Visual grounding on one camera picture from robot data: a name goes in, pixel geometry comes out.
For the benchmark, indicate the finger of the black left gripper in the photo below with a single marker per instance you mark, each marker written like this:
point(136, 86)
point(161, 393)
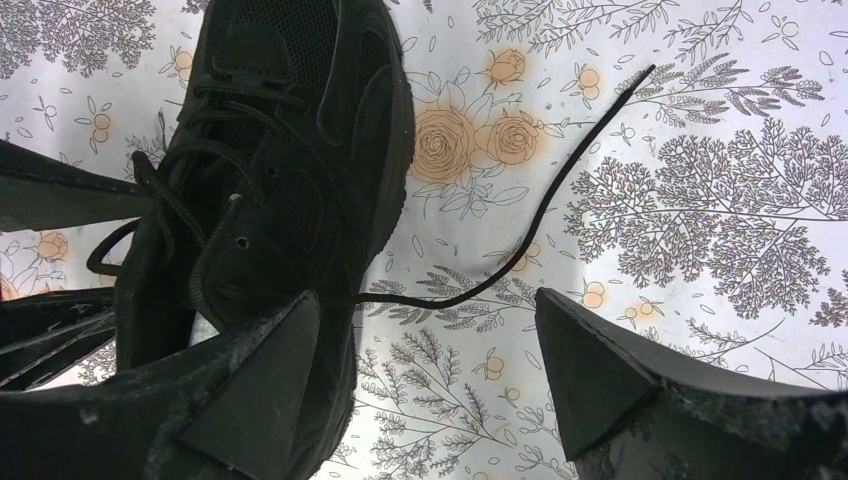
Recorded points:
point(44, 335)
point(39, 193)

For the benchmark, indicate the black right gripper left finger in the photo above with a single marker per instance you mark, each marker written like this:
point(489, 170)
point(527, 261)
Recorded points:
point(172, 397)

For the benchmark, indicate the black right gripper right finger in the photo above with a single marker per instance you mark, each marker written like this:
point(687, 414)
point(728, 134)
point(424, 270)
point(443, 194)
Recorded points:
point(630, 408)

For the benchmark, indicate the black sneaker shoe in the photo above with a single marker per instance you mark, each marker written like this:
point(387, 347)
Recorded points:
point(285, 177)

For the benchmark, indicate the floral patterned table mat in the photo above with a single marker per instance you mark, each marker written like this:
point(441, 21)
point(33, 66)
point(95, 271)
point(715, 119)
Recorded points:
point(678, 168)

